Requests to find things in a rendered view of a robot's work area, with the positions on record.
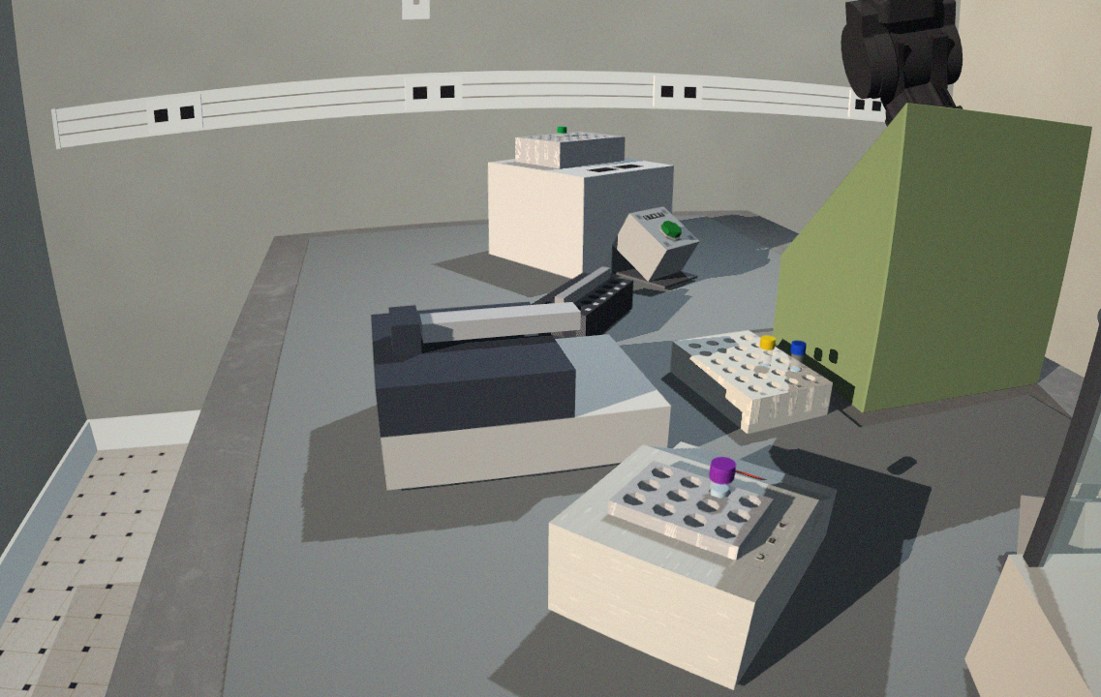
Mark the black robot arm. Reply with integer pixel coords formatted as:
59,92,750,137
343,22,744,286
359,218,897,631
841,0,963,127

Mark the dark grey bench mat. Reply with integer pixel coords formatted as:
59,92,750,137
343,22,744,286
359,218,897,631
224,215,1071,697

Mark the violet-capped test tube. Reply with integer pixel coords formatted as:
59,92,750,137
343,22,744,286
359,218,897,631
709,457,735,498

